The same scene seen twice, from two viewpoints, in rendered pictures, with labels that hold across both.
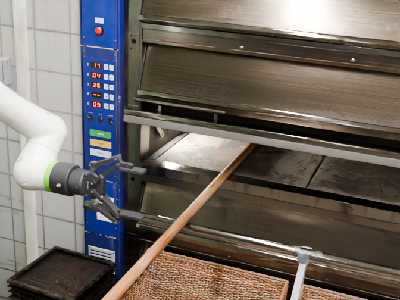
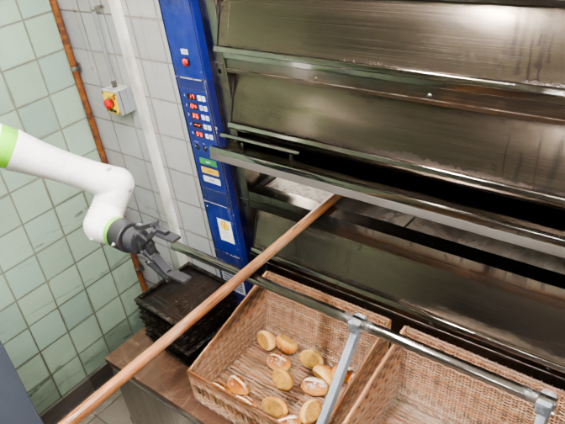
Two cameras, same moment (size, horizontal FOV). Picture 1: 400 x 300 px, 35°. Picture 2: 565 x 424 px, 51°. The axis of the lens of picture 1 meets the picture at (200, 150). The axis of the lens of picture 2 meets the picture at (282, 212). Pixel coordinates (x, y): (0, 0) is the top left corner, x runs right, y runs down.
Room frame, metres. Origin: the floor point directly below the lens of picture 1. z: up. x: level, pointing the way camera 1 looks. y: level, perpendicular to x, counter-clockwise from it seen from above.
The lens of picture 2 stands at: (0.46, -0.62, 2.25)
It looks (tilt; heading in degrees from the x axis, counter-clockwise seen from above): 32 degrees down; 23
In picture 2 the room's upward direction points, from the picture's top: 8 degrees counter-clockwise
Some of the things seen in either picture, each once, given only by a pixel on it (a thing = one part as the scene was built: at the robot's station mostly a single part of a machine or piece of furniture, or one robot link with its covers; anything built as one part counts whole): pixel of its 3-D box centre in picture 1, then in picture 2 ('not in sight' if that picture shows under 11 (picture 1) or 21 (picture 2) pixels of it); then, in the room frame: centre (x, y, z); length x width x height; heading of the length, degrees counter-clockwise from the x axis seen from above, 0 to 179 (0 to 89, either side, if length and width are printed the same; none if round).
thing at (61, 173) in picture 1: (68, 178); (127, 235); (1.65, 0.37, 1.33); 0.12 x 0.06 x 0.09; 160
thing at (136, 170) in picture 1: (133, 169); (168, 235); (1.57, 0.18, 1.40); 0.07 x 0.03 x 0.01; 70
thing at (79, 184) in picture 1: (90, 184); (142, 242); (1.62, 0.30, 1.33); 0.09 x 0.07 x 0.08; 70
